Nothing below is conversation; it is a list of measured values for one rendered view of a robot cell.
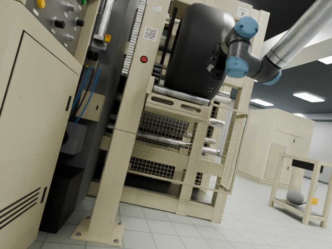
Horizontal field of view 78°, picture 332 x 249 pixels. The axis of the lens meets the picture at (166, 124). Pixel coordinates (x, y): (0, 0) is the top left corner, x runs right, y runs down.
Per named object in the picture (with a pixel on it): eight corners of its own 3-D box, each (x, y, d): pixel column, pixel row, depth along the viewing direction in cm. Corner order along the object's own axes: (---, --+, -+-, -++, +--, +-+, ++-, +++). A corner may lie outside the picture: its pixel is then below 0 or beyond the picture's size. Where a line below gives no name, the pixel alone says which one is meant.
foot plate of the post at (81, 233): (70, 238, 109) (71, 234, 109) (84, 216, 136) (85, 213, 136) (120, 247, 112) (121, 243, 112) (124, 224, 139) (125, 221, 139)
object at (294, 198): (305, 225, 247) (319, 160, 250) (268, 205, 304) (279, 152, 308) (326, 228, 256) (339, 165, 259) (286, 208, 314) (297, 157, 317)
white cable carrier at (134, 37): (121, 72, 121) (141, -4, 123) (122, 74, 126) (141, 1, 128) (129, 74, 122) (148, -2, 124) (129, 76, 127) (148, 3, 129)
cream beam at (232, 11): (173, -2, 151) (178, -21, 151) (168, 17, 176) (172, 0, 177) (249, 23, 157) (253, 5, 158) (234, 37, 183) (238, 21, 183)
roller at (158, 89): (150, 92, 118) (151, 87, 114) (151, 86, 120) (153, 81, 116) (207, 108, 121) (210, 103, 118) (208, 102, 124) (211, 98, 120)
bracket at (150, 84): (145, 92, 111) (149, 75, 111) (144, 102, 150) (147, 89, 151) (151, 94, 111) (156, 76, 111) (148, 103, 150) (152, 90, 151)
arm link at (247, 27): (236, 33, 66) (240, 10, 68) (223, 50, 77) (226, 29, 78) (259, 39, 67) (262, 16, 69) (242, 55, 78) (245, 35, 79)
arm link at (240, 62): (260, 78, 70) (263, 49, 72) (235, 66, 66) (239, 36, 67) (242, 84, 77) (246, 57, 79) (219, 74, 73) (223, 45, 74)
